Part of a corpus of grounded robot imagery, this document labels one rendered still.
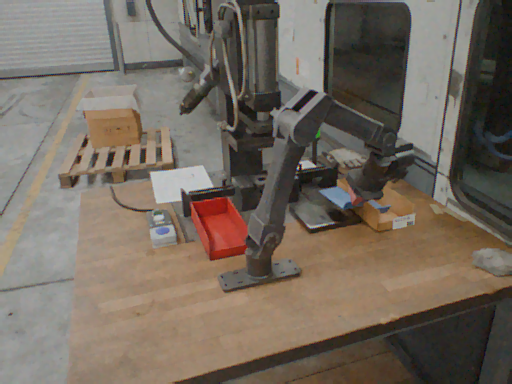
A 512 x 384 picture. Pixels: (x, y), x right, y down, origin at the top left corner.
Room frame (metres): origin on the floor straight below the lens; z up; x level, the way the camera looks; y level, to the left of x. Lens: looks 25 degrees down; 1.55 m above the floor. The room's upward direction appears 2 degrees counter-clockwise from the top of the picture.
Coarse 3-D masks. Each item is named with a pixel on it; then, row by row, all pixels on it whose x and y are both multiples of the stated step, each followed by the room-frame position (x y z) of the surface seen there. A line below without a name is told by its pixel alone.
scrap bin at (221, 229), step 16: (192, 208) 1.19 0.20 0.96; (208, 208) 1.23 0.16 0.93; (224, 208) 1.25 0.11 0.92; (208, 224) 1.18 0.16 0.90; (224, 224) 1.17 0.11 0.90; (240, 224) 1.11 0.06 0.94; (208, 240) 0.99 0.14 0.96; (224, 240) 1.08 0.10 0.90; (240, 240) 1.08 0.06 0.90; (208, 256) 0.99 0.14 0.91; (224, 256) 1.00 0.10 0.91
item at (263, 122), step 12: (240, 108) 1.52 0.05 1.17; (252, 120) 1.33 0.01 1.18; (264, 120) 1.32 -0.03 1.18; (228, 132) 1.35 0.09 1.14; (240, 132) 1.34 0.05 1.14; (252, 132) 1.30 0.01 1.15; (264, 132) 1.28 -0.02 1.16; (240, 144) 1.26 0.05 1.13; (252, 144) 1.28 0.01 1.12; (264, 144) 1.29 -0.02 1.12
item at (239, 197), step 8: (296, 184) 1.32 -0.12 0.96; (240, 192) 1.26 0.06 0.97; (248, 192) 1.27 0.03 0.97; (296, 192) 1.32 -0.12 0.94; (240, 200) 1.27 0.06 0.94; (248, 200) 1.27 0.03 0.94; (256, 200) 1.28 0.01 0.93; (288, 200) 1.31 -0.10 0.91; (296, 200) 1.32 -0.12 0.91; (240, 208) 1.27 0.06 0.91; (248, 208) 1.27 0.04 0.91
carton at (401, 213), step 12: (348, 192) 1.26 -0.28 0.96; (384, 192) 1.27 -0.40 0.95; (396, 192) 1.22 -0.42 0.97; (384, 204) 1.27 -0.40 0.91; (396, 204) 1.21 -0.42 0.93; (408, 204) 1.15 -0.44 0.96; (360, 216) 1.19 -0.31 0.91; (372, 216) 1.13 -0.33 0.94; (384, 216) 1.19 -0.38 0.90; (396, 216) 1.18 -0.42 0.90; (408, 216) 1.13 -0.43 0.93; (372, 228) 1.12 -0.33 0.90; (384, 228) 1.11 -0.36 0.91; (396, 228) 1.12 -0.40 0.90
